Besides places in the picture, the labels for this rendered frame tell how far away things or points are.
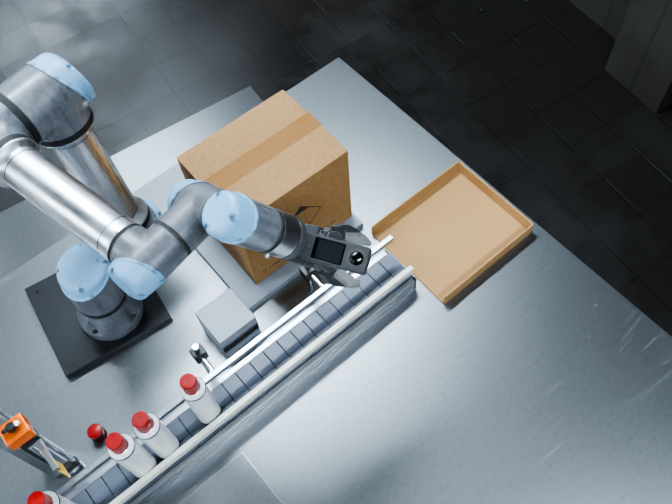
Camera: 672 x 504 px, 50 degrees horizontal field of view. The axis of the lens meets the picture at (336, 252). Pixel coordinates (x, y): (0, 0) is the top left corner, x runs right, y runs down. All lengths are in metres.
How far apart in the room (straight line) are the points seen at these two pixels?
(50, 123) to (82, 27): 2.43
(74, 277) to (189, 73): 1.93
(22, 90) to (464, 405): 1.08
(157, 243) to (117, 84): 2.37
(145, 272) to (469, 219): 0.97
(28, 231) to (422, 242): 1.02
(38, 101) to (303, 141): 0.57
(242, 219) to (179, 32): 2.59
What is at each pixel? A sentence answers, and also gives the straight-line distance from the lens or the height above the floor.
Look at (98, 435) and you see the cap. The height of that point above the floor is 0.86.
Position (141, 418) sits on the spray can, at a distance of 1.43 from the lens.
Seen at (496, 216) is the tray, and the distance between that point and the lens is 1.86.
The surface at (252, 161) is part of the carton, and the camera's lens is 1.60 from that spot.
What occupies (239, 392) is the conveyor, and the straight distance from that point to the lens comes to 1.62.
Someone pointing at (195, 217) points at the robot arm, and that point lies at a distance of 1.14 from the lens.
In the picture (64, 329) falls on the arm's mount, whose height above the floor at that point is 0.85.
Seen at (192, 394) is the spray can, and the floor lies 1.05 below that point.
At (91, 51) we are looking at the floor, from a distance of 3.65.
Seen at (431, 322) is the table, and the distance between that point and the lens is 1.71.
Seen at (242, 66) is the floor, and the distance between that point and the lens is 3.38.
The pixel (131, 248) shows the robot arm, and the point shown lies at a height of 1.46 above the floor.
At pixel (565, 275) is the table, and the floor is 0.83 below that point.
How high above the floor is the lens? 2.39
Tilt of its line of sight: 60 degrees down
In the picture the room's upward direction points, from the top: 6 degrees counter-clockwise
